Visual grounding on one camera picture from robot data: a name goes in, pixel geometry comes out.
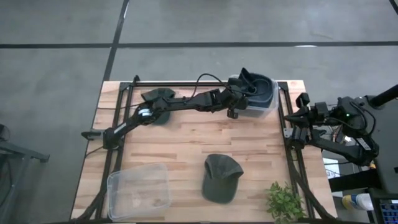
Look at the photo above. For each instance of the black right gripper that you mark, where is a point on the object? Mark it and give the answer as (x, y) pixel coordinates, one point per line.
(321, 113)

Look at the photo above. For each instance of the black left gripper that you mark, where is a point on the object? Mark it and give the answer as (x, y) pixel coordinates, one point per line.
(236, 98)

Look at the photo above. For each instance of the blue denim cap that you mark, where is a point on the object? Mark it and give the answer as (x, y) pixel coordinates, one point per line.
(262, 99)
(258, 77)

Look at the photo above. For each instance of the green cap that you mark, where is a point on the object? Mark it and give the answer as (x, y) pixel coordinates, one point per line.
(157, 95)
(220, 180)

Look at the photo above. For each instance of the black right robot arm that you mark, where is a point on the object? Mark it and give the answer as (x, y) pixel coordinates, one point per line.
(342, 149)

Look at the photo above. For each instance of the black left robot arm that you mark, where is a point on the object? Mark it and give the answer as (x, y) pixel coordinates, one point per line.
(192, 104)

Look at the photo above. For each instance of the clear plastic storage bin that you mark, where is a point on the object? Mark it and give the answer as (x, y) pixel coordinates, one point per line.
(267, 110)
(140, 193)

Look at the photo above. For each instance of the white paper sheet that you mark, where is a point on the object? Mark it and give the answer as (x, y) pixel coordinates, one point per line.
(331, 166)

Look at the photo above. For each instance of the black round support pole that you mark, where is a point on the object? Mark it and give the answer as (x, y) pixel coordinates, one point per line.
(385, 95)

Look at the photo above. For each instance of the green plant in white pot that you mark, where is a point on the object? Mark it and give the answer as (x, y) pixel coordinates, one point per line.
(284, 203)

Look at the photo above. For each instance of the black equipment stand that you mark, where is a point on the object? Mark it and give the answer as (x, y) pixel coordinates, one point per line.
(388, 140)

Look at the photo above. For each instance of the white yellow bottle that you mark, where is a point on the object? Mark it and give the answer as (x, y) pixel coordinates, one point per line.
(357, 201)

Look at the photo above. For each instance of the blue lit screen device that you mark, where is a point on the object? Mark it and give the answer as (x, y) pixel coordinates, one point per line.
(388, 213)

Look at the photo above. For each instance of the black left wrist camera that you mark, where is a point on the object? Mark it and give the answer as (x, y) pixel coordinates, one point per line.
(232, 113)

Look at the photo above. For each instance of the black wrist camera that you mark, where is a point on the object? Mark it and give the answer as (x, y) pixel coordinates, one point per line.
(302, 100)
(232, 113)

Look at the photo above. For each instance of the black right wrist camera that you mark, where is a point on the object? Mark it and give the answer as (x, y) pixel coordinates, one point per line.
(302, 100)

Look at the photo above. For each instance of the black aluminium table frame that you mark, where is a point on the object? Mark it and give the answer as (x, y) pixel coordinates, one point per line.
(174, 84)

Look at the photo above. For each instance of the grey metal cart frame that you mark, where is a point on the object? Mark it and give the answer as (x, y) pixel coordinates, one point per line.
(18, 155)

